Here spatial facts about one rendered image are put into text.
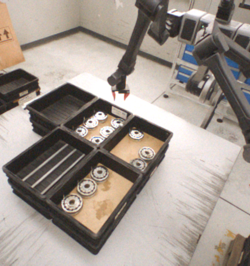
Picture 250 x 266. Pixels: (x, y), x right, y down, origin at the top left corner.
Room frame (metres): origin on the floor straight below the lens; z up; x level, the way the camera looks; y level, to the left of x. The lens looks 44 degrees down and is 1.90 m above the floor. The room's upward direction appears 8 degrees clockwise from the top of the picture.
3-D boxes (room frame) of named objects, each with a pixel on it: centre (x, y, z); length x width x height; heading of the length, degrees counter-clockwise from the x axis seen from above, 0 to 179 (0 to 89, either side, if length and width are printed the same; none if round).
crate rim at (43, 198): (0.75, 0.36, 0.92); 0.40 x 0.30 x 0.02; 153
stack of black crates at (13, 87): (1.90, 1.16, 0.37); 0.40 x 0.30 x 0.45; 150
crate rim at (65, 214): (0.61, 0.09, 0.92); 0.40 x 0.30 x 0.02; 153
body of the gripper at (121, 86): (1.17, 0.06, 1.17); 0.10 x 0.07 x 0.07; 107
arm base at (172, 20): (1.39, -0.17, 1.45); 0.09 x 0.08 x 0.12; 60
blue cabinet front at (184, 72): (2.68, -0.92, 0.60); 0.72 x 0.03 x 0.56; 60
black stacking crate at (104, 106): (1.11, 0.17, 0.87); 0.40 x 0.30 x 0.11; 153
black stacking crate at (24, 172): (0.75, 0.36, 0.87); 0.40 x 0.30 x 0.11; 153
